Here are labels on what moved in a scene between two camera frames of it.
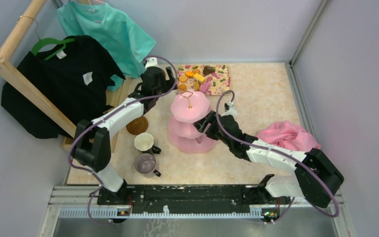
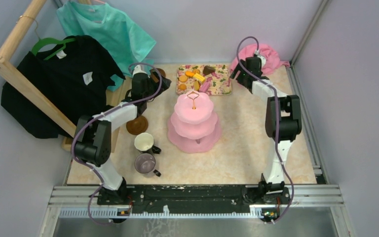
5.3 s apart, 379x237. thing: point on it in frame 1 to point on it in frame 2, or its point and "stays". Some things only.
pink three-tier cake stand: [184, 136] stays
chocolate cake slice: [208, 70] stays
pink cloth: [290, 135] to [273, 62]
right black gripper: [201, 125] to [240, 67]
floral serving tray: [211, 79] stays
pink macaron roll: [205, 87] stays
